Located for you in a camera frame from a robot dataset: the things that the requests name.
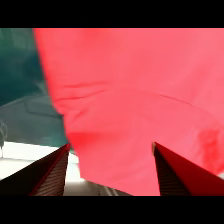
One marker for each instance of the red garment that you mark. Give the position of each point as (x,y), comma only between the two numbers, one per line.
(133,93)

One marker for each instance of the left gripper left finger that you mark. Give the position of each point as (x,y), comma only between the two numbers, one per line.
(43,178)

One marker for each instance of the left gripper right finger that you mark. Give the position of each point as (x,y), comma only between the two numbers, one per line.
(181,178)

